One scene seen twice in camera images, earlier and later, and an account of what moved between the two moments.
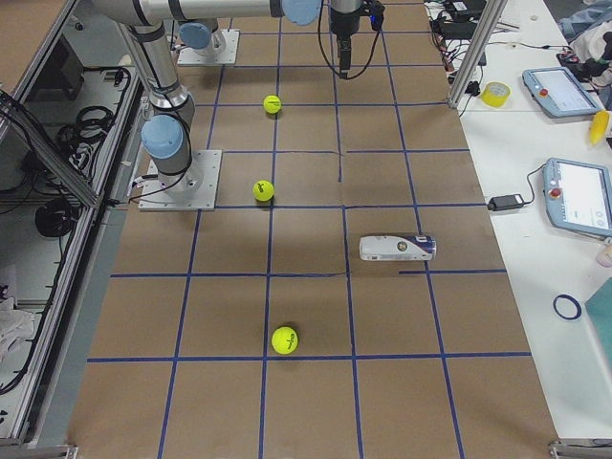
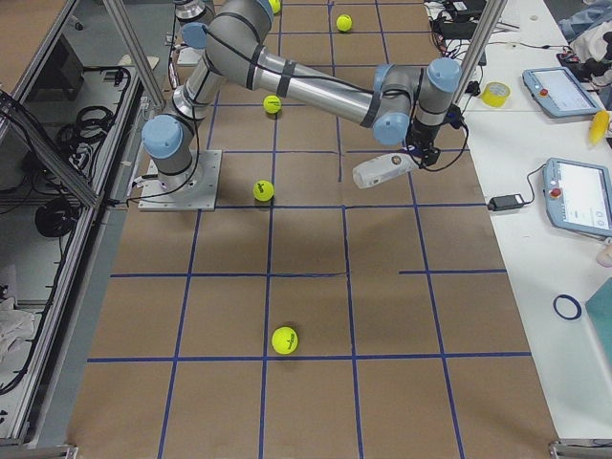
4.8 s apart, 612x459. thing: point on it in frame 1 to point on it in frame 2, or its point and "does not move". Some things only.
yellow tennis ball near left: [284, 339] does not move
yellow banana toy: [599, 125] does not move
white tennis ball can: [397, 248] to [381, 168]
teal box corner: [599, 311] does not move
